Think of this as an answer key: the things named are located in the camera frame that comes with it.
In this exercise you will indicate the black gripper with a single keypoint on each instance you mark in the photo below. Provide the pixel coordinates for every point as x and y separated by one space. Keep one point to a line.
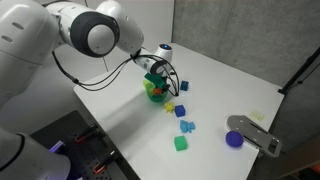
164 86

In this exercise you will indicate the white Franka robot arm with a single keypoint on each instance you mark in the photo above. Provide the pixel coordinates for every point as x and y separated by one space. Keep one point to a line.
30 30

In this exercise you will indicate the green plastic bowl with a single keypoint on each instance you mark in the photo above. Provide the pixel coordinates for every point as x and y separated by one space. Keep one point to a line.
156 98

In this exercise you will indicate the yellow star toy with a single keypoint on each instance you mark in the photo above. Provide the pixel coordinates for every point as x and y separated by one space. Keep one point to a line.
169 106

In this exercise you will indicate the light blue plastic toy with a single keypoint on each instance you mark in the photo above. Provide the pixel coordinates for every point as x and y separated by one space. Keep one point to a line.
187 126

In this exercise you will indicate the lime green cube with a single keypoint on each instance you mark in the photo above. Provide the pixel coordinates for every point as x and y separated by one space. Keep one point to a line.
147 84

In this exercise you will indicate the dark teal blue cube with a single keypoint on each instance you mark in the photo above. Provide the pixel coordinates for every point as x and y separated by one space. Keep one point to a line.
184 85

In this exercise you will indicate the royal blue cube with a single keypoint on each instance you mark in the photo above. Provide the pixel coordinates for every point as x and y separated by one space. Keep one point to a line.
180 110

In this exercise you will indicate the purple ball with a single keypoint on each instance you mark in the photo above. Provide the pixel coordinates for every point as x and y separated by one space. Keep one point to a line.
234 139

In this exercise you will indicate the pale yellow sticker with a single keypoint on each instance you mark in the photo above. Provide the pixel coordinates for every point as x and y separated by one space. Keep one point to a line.
256 115

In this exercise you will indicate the black perforated board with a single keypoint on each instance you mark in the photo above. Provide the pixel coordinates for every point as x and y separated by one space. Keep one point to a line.
76 150

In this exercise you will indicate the grey metal plate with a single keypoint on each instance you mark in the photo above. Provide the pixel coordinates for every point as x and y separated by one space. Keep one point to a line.
258 135

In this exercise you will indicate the black tripod pole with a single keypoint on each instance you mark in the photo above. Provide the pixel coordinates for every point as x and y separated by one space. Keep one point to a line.
300 71

